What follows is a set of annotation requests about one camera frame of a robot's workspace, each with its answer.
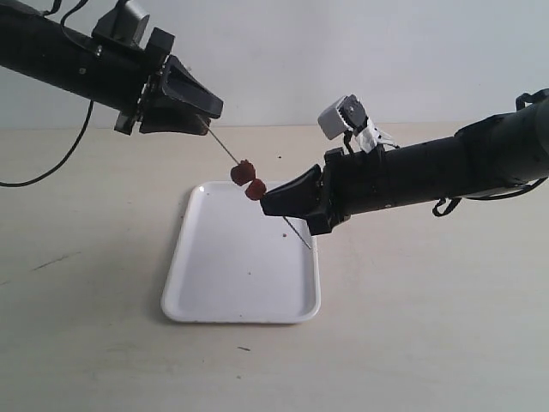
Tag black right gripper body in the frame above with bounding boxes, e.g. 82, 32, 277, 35
306, 148, 386, 235

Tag white rectangular plastic tray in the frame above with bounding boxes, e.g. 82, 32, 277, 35
160, 181, 321, 324

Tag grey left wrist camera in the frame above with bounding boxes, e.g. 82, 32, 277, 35
92, 1, 150, 47

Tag red berry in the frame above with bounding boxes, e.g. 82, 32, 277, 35
230, 160, 256, 186
244, 179, 267, 201

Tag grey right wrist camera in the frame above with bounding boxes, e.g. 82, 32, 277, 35
317, 94, 398, 154

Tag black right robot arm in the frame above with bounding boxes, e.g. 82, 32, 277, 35
260, 89, 548, 235

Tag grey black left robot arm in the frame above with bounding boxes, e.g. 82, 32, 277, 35
1, 1, 223, 136

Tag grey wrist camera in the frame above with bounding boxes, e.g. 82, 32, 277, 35
317, 94, 398, 154
92, 1, 150, 47

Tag red berry top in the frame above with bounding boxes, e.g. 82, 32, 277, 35
244, 179, 267, 201

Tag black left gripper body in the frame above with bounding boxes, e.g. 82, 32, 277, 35
114, 27, 175, 135

